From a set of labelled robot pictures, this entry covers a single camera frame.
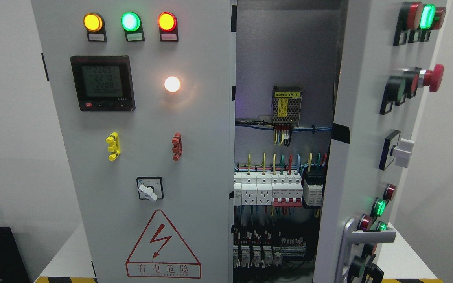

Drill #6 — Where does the grey cabinet door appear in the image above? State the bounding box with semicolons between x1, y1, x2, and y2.
31;0;233;283
313;0;447;283

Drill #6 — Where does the metal mesh power supply module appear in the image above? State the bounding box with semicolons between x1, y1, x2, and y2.
271;86;303;127

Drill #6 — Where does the white socket and breaker row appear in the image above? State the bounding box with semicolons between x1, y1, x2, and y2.
233;171;303;207

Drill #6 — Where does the white glowing indicator lamp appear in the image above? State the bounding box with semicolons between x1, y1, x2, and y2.
164;76;181;93

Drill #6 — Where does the black white surge protector block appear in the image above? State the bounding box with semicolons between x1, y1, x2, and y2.
302;170;325;207

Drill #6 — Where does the relay and terminal row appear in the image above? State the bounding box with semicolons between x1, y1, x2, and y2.
231;223;307;268

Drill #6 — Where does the red electric hazard warning sticker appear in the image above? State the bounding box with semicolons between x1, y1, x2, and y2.
125;209;202;279

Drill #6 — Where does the red indicator lamp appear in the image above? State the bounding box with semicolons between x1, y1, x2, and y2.
158;11;177;32

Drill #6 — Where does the black digital power meter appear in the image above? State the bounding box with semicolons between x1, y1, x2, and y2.
70;55;136;112

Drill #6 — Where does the green indicator lamp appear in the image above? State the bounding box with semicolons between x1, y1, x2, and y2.
121;11;141;32

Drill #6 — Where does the yellow indicator lamp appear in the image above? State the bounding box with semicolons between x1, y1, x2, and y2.
83;13;103;33

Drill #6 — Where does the red emergency stop button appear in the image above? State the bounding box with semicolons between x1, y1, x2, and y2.
418;64;444;92

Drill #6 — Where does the red terminal post block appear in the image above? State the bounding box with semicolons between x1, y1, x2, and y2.
171;132;183;161

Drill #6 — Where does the white rotary selector switch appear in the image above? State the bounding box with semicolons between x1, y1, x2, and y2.
136;177;164;203

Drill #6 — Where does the yellow terminal post block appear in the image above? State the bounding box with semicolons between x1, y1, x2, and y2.
105;132;121;161

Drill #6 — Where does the silver door lever handle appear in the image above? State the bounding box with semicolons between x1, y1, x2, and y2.
334;217;397;283

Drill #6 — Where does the white selector switch right door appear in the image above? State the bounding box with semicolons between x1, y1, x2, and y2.
391;138;414;168

